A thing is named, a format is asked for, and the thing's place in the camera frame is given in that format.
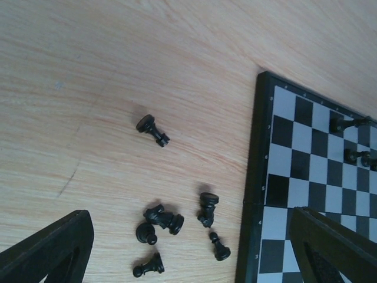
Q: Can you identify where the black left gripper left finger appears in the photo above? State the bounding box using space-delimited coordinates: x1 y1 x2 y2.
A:
1 210 94 282

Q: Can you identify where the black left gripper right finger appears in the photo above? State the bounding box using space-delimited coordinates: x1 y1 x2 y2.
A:
289 207 376 282

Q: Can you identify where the black chess piece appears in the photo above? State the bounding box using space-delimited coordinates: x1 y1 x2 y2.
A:
197 192 219 228
135 222 157 245

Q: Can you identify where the black chess rook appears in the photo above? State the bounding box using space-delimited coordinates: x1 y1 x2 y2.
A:
136 114 170 147

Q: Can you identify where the black chess piece lying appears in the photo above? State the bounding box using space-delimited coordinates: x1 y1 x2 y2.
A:
135 222 157 245

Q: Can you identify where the black chess pawn lying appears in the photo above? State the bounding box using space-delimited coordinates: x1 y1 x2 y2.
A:
133 252 165 278

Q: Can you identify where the black chess pawn on board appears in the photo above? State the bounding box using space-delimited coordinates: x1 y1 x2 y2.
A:
344 149 371 167

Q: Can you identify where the black and grey chessboard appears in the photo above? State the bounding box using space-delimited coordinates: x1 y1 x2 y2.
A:
235 71 376 282

